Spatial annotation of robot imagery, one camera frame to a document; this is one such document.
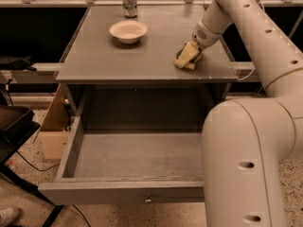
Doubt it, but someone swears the black tray stand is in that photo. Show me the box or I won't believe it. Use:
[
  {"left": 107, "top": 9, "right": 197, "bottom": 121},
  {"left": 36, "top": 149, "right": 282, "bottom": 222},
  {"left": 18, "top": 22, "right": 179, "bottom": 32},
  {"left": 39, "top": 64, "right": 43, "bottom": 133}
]
[{"left": 0, "top": 105, "right": 62, "bottom": 227}]

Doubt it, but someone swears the white ceramic bowl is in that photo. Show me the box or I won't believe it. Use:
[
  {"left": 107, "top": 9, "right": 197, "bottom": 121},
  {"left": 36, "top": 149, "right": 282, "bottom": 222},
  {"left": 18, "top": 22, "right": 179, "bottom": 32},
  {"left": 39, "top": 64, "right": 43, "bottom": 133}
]
[{"left": 110, "top": 21, "right": 148, "bottom": 44}]

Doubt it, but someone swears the green white soda can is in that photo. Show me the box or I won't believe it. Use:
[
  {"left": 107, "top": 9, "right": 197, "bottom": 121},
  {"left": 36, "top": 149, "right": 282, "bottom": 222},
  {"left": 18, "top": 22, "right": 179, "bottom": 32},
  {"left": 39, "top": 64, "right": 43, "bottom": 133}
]
[{"left": 122, "top": 0, "right": 137, "bottom": 18}]

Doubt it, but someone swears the white shoe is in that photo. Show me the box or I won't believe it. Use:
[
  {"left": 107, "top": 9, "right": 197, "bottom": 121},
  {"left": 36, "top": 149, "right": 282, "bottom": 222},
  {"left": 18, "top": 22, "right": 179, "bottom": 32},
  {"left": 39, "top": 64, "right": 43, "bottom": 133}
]
[{"left": 0, "top": 207, "right": 20, "bottom": 227}]

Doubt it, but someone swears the white hanging cable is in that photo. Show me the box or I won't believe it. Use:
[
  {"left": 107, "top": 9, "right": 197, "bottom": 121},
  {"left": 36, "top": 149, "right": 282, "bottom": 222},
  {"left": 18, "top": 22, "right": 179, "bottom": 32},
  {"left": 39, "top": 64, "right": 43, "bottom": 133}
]
[{"left": 237, "top": 67, "right": 256, "bottom": 81}]

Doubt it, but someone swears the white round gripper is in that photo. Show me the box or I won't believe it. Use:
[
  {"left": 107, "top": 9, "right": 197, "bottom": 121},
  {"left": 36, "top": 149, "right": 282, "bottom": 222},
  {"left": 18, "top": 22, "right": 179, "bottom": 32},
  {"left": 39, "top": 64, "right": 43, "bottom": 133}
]
[{"left": 174, "top": 19, "right": 222, "bottom": 70}]

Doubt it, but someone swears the black floor cable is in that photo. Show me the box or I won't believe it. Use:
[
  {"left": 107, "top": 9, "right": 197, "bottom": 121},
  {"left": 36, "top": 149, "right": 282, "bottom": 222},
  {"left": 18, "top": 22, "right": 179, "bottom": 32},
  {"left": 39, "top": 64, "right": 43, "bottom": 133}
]
[{"left": 15, "top": 149, "right": 93, "bottom": 227}]

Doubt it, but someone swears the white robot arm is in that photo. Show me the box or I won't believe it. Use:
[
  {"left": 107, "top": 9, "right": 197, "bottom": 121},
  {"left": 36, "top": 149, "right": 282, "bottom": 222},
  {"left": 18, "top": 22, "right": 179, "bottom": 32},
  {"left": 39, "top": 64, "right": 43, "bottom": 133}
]
[{"left": 175, "top": 0, "right": 303, "bottom": 227}]

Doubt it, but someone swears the green and yellow sponge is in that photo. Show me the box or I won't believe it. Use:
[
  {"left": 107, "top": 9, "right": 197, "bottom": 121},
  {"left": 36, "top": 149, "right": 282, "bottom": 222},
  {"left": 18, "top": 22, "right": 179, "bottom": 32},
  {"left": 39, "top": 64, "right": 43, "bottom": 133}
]
[{"left": 174, "top": 46, "right": 200, "bottom": 69}]

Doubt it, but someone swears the cardboard box beside cabinet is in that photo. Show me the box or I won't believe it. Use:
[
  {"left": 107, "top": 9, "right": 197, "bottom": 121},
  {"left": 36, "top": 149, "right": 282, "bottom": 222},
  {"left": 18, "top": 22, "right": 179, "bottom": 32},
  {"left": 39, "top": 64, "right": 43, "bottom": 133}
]
[{"left": 39, "top": 85, "right": 74, "bottom": 160}]

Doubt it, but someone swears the black bag on rail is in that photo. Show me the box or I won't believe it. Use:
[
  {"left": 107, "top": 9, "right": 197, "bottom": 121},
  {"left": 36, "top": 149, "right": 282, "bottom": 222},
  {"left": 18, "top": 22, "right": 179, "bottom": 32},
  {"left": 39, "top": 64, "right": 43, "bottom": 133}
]
[{"left": 0, "top": 56, "right": 36, "bottom": 71}]

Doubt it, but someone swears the metal railing frame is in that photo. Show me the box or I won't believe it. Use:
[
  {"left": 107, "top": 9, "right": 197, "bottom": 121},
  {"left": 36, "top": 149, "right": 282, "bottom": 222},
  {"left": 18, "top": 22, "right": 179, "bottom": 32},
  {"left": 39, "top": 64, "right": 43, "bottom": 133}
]
[{"left": 0, "top": 0, "right": 303, "bottom": 83}]

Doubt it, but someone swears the grey wooden drawer cabinet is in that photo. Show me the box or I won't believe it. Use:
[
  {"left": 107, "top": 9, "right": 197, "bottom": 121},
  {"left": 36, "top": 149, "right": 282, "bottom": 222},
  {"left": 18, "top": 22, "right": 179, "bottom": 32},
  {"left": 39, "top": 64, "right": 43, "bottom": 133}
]
[{"left": 57, "top": 5, "right": 236, "bottom": 131}]

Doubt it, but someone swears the open grey top drawer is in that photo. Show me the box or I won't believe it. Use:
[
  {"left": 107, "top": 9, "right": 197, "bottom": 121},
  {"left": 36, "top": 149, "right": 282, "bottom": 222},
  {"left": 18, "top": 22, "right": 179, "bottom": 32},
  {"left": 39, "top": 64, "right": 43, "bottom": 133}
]
[{"left": 39, "top": 95, "right": 204, "bottom": 205}]

